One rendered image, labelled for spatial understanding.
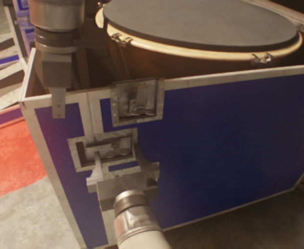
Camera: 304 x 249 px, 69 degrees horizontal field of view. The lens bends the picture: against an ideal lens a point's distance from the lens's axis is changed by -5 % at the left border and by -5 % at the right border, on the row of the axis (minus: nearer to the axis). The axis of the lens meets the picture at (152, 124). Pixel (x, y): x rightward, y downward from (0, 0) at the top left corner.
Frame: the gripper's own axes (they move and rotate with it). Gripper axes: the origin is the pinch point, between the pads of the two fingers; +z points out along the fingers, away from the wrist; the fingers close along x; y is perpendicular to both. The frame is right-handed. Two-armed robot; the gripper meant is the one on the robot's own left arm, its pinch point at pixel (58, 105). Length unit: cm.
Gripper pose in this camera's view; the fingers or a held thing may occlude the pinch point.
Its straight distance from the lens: 52.7
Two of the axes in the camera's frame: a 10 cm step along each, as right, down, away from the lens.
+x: 3.0, 6.3, -7.2
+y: -9.3, 0.3, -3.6
